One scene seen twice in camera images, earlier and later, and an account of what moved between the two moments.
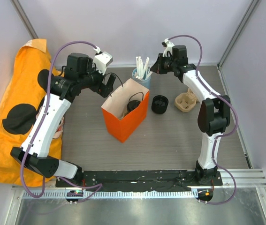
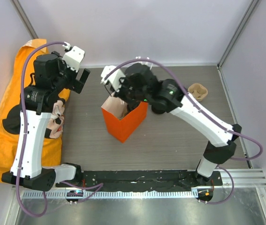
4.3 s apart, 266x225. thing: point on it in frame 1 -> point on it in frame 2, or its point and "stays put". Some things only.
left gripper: x=102 y=89 -> x=76 y=85
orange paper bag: x=125 y=109 stays put
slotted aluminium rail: x=62 y=194 stays put
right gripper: x=157 y=67 -> x=119 y=94
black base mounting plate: x=136 y=179 stays put
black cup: x=132 y=104 stays put
